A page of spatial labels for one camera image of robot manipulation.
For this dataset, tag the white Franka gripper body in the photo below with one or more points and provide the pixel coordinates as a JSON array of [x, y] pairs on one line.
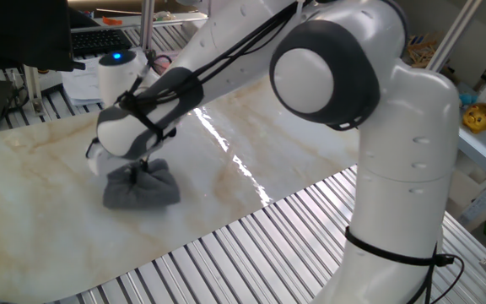
[[97, 162]]

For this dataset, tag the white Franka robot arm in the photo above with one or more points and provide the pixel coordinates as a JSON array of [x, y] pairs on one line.
[[403, 169]]

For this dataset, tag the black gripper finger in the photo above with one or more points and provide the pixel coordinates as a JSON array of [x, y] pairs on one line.
[[145, 165], [133, 174]]

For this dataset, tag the aluminium frame post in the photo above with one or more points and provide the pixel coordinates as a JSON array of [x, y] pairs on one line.
[[34, 90], [454, 36], [147, 23]]

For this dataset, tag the grey metal shelf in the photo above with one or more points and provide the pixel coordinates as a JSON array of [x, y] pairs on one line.
[[483, 148]]

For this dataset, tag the yellow toy figure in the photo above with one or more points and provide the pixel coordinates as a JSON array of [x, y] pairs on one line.
[[479, 118]]

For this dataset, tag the printed paper stack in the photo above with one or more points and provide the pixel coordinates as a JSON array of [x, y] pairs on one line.
[[80, 82]]

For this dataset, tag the black keyboard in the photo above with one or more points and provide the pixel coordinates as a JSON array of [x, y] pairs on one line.
[[99, 41]]

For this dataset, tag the black monitor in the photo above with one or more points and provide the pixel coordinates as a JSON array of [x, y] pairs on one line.
[[19, 34]]

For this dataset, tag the small orange object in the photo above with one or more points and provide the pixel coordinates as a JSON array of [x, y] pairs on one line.
[[112, 20]]

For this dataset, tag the grey cloth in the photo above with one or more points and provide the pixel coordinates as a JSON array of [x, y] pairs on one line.
[[142, 190]]

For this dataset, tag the blue plush toy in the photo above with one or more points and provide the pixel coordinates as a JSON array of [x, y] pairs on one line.
[[467, 99]]

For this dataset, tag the wooden stick pile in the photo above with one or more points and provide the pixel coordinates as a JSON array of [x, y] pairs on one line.
[[421, 50]]

